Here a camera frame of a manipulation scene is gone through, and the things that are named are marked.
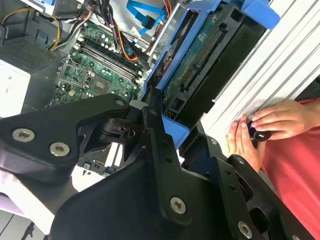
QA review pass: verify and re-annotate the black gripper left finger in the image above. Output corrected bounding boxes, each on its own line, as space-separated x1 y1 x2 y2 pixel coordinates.
0 87 196 227

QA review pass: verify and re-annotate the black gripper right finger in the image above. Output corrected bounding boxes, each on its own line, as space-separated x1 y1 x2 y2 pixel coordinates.
178 122 316 240

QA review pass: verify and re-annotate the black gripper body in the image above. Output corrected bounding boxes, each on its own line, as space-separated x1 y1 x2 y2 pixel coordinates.
48 159 241 240

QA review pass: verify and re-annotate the round black tool blue ring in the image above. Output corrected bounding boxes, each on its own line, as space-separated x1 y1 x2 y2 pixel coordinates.
246 119 272 143

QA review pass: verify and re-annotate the hard disk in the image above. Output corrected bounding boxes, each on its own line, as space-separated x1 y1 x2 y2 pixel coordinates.
143 0 281 151

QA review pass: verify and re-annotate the blue data wire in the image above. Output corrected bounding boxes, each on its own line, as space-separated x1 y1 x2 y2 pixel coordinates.
126 0 167 37

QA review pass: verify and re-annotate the person's left hand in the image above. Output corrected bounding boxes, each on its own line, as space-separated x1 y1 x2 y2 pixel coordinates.
226 113 266 173

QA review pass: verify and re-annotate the person's right hand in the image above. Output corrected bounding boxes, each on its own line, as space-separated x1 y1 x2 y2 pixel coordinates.
251 99 319 138

